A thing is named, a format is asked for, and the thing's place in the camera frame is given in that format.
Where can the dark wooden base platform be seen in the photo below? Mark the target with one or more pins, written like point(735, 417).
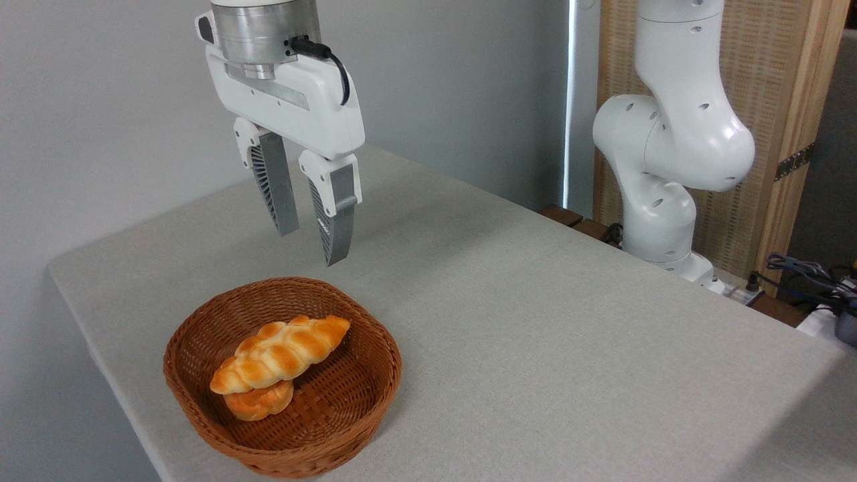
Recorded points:
point(569, 215)

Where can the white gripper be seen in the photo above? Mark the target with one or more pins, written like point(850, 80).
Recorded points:
point(308, 107)

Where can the long braided bread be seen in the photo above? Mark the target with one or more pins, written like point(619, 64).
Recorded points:
point(281, 355)

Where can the metal screen hinge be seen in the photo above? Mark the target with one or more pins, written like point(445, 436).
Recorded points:
point(795, 161)

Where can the round knotted bread roll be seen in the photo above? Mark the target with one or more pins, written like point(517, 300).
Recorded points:
point(258, 405)

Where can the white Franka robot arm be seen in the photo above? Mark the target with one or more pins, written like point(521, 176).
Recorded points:
point(676, 134)

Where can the brown wicker basket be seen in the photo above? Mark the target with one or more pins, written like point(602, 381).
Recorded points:
point(355, 375)

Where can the grey fabric tablecloth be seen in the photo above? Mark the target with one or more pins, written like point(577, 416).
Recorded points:
point(569, 402)

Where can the white cloth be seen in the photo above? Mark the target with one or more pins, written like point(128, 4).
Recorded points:
point(817, 325)

